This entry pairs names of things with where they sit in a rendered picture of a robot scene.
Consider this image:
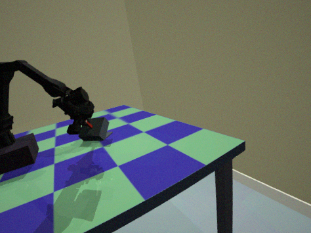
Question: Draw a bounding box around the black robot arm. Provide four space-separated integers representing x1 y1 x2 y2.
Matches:
0 60 95 149

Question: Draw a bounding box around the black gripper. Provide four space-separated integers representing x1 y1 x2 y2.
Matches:
64 105 90 135

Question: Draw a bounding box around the grey sloped panel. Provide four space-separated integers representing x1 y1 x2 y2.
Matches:
79 117 113 142

